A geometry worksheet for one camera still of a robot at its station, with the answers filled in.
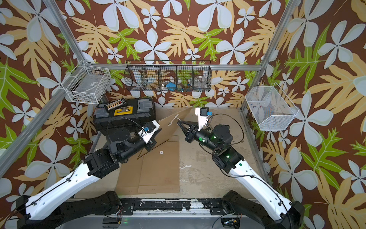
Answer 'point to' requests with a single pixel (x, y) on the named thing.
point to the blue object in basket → (171, 86)
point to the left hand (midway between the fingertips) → (159, 126)
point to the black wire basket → (168, 75)
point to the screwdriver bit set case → (116, 104)
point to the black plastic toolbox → (139, 112)
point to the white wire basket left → (86, 84)
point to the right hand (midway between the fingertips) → (177, 123)
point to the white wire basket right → (272, 109)
